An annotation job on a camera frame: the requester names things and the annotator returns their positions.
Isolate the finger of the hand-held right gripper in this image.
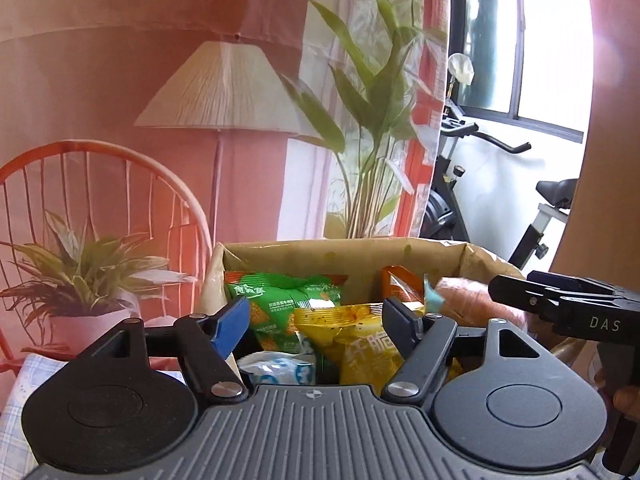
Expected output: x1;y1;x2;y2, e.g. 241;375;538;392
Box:
526;270;617;295
487;275;562;322

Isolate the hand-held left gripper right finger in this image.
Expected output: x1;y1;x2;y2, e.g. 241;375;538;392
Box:
381;296;557;404

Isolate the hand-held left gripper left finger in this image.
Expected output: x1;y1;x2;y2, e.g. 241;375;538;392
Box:
69;296;251;405

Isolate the small orange snack packet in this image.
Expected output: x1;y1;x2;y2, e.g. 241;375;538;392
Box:
381;266;432;307

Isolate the yellow snack packet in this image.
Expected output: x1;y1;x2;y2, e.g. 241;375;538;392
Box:
294;304;463;387

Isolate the green snack packet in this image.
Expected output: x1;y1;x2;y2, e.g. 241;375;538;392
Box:
224;270;347;356

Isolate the bread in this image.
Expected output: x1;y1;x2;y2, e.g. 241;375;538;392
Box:
434;277;527;332

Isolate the white and blue snack wrapper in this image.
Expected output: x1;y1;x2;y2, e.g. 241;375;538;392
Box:
239;351;319;387

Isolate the brown cardboard box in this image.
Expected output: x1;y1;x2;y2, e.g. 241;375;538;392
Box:
200;237;527;386

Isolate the person's right hand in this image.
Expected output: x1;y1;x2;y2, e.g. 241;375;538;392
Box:
614;384;640;415

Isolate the exercise bike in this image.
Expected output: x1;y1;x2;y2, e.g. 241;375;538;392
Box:
427;52;581;272

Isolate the wooden board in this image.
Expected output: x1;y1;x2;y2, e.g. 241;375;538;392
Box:
550;0;640;292

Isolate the plaid tablecloth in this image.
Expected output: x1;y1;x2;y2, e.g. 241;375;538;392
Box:
5;352;78;480

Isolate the window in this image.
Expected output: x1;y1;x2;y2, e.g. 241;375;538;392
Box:
449;0;597;147

